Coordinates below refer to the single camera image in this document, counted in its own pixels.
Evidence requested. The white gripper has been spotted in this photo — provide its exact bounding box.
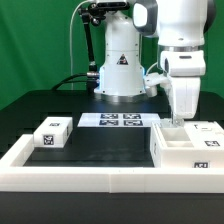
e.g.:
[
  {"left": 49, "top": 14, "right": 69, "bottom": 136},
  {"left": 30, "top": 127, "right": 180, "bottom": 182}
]
[{"left": 166, "top": 76, "right": 201, "bottom": 127}]

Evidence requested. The white cabinet body box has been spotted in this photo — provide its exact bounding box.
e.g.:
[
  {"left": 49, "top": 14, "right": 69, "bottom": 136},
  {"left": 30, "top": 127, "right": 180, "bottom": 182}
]
[{"left": 150, "top": 123, "right": 224, "bottom": 168}]

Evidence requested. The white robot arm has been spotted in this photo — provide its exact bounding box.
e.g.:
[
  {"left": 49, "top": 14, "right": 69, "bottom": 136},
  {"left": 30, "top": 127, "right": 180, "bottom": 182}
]
[{"left": 90, "top": 0, "right": 216, "bottom": 126}]

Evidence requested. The white cabinet top block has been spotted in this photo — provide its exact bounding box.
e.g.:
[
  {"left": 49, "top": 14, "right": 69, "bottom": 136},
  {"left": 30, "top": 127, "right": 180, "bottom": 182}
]
[{"left": 33, "top": 117, "right": 73, "bottom": 148}]

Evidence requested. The white base marker plate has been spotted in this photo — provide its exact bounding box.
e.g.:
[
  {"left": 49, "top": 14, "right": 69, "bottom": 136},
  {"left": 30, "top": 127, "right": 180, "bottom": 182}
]
[{"left": 78, "top": 113, "right": 160, "bottom": 128}]

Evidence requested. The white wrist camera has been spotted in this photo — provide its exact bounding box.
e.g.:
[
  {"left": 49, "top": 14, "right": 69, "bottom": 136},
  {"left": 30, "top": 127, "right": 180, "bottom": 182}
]
[{"left": 143, "top": 73, "right": 171, "bottom": 97}]

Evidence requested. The black cable bundle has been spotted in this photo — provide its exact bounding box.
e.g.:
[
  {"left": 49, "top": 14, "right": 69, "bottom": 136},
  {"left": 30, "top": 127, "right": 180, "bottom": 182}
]
[{"left": 50, "top": 71, "right": 101, "bottom": 92}]

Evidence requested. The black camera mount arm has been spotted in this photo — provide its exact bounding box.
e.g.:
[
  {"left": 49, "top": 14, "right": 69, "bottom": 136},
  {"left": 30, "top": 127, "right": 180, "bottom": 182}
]
[{"left": 78, "top": 2, "right": 130, "bottom": 73}]

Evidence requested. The white cable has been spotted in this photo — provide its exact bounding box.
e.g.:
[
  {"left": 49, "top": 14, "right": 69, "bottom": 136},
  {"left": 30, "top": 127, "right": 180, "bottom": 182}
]
[{"left": 68, "top": 0, "right": 93, "bottom": 91}]

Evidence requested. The white U-shaped obstacle frame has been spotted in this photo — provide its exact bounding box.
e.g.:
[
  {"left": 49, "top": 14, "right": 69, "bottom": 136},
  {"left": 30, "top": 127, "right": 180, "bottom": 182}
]
[{"left": 0, "top": 134, "right": 224, "bottom": 193}]

